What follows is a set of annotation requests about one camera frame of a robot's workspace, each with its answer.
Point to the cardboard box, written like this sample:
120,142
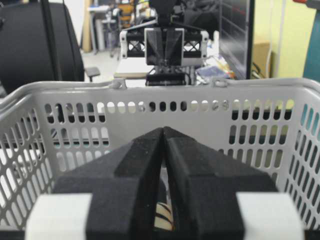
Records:
260,52

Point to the striped slipper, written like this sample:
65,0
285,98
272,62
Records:
163,218

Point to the black office chair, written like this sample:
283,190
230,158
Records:
28,54

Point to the black monitor screen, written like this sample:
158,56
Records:
236,28

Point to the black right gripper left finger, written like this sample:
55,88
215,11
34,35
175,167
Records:
113,197

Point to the grey plastic shopping basket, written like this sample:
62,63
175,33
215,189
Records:
50,127

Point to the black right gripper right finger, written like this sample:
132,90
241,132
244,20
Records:
225,198

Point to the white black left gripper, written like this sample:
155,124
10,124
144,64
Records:
173,46

